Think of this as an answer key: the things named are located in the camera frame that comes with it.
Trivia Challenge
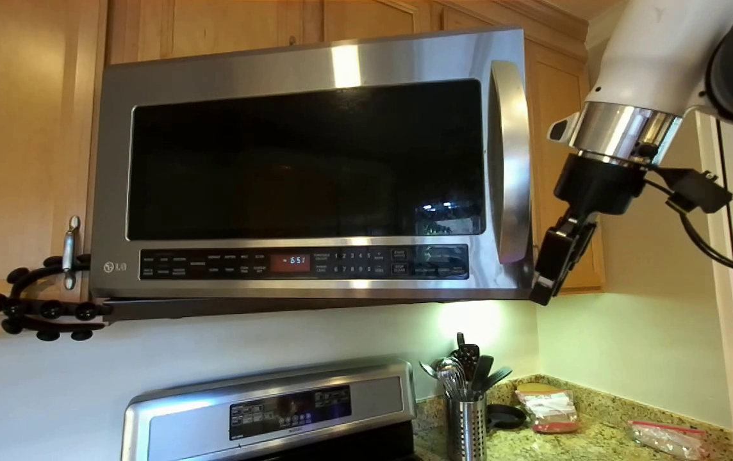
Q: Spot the black round object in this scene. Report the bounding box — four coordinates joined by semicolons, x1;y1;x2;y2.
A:
485;402;528;433

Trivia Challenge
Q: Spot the stainless steel stove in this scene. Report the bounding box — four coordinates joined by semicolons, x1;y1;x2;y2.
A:
121;356;419;461

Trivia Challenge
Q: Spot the black kitchen utensil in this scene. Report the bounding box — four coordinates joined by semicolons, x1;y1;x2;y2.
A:
475;343;516;402
452;330;481;401

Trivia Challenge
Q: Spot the small wooden cabinet door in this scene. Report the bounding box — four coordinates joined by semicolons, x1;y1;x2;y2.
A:
321;0;437;46
108;0;326;68

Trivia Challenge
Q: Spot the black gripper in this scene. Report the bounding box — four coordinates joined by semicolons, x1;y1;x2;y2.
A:
528;152;648;308

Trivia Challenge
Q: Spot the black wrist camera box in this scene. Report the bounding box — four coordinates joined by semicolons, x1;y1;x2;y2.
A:
648;164;733;216

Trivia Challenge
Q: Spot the metal cabinet handle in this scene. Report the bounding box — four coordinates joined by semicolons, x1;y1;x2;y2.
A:
59;214;84;292

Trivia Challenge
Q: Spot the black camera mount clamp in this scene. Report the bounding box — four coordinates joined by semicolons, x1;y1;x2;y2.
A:
0;252;113;343

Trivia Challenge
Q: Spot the stainless microwave body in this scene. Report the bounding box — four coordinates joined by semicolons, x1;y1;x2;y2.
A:
100;287;549;324

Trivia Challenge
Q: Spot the large wooden cabinet door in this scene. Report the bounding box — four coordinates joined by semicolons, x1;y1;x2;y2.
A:
0;0;109;320
523;36;608;292

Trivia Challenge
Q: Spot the silver kitchen utensil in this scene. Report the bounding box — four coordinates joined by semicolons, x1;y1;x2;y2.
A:
418;356;464;402

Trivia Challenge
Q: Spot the red food packet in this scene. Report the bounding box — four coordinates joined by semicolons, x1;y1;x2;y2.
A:
631;418;719;461
512;379;581;435

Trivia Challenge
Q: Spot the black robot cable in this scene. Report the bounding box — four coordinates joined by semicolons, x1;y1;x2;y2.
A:
639;174;733;283

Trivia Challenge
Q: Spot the stainless microwave door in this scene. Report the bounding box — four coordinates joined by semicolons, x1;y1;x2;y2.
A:
89;25;540;303

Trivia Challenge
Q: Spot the steel utensil holder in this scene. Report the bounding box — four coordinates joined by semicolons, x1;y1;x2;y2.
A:
454;392;493;461

